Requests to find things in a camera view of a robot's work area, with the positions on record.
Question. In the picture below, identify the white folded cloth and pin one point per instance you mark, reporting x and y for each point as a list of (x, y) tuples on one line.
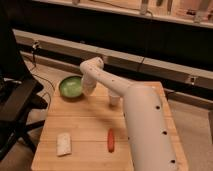
[(63, 144)]

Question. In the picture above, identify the black office chair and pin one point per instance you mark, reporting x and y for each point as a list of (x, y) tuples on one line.
[(18, 92)]

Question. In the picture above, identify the white paper cup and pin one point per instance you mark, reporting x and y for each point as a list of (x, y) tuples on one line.
[(114, 98)]

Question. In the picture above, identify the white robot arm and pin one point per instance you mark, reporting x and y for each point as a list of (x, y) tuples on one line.
[(148, 135)]

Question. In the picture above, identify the orange carrot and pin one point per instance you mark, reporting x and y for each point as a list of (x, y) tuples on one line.
[(110, 141)]

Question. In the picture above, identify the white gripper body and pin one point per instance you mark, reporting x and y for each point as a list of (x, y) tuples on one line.
[(88, 84)]

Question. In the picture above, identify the green ceramic bowl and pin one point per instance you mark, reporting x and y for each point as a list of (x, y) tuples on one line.
[(70, 87)]

